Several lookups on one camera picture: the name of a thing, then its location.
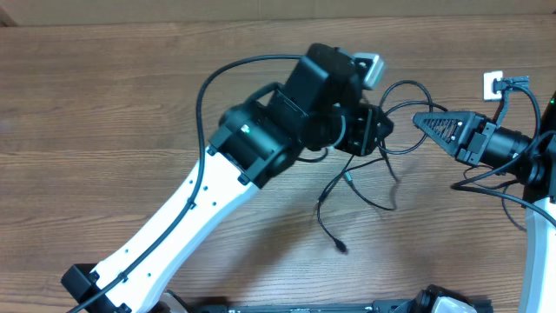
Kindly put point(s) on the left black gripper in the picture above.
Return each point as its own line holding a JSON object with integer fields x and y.
{"x": 362, "y": 130}

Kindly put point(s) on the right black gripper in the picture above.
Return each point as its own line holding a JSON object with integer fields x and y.
{"x": 473, "y": 139}

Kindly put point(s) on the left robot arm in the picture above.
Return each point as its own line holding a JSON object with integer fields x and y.
{"x": 319, "y": 106}

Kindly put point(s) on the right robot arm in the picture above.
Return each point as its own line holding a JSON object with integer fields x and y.
{"x": 522, "y": 171}

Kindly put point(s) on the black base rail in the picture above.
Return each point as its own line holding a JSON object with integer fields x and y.
{"x": 378, "y": 306}

